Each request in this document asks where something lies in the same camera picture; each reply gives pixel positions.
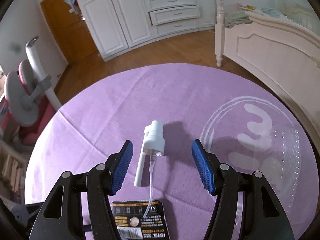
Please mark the white spray pump nozzle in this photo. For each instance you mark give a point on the white spray pump nozzle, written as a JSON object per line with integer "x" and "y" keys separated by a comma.
{"x": 153, "y": 145}

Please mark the clear plastic lid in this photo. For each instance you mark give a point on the clear plastic lid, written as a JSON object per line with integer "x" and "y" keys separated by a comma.
{"x": 254, "y": 134}

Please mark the orange wooden door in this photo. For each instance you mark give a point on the orange wooden door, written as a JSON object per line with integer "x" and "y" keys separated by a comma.
{"x": 69, "y": 30}

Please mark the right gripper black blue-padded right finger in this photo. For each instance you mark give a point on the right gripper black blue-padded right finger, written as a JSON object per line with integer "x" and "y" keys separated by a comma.
{"x": 263, "y": 216}

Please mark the bookshelf with books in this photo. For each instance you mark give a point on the bookshelf with books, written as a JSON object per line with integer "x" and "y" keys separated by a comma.
{"x": 13, "y": 168}

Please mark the white bed frame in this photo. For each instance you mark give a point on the white bed frame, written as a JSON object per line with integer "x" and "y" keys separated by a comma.
{"x": 280, "y": 52}

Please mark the black battery package card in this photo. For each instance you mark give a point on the black battery package card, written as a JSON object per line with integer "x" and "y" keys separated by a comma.
{"x": 131, "y": 224}

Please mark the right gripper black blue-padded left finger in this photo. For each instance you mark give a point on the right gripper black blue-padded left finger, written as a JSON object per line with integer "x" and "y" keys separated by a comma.
{"x": 60, "y": 216}

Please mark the pink grey desk chair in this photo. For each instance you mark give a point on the pink grey desk chair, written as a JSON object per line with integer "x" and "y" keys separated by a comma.
{"x": 28, "y": 101}

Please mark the white wardrobe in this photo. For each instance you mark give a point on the white wardrobe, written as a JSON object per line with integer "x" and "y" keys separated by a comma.
{"x": 118, "y": 26}

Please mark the blue blanket on bed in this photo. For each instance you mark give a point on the blue blanket on bed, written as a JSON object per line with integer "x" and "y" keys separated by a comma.
{"x": 270, "y": 12}

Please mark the green cloth on bed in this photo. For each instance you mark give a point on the green cloth on bed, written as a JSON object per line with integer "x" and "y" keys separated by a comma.
{"x": 237, "y": 18}

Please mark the purple tablecloth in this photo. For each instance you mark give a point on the purple tablecloth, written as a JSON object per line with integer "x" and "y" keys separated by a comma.
{"x": 96, "y": 123}

